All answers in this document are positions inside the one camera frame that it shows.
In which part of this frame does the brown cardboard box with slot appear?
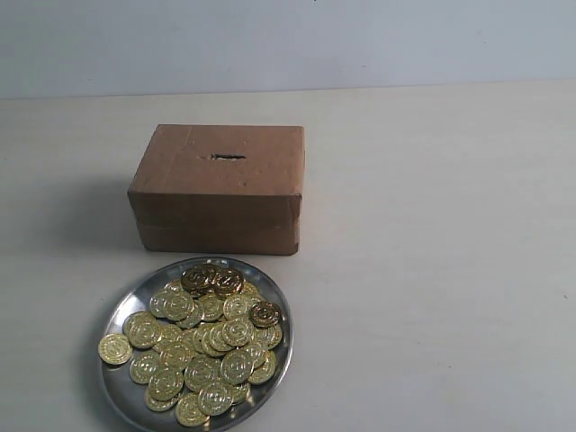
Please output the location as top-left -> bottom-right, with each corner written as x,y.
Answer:
128,124 -> 305,256

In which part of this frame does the dark gold coin right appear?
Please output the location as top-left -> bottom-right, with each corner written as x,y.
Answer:
249,301 -> 282,329

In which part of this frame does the round steel plate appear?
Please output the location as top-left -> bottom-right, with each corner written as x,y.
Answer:
91,256 -> 294,431

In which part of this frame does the gold coin plate bottom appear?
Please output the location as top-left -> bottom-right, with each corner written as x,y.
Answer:
198,381 -> 233,416

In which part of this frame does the gold coin plate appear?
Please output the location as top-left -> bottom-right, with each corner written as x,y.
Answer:
175,392 -> 210,428
198,381 -> 233,416

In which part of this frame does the gold coin on plate rim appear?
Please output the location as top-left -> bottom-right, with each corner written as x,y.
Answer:
98,333 -> 133,365

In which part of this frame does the gold coin plate front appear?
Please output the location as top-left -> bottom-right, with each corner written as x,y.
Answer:
175,392 -> 210,428

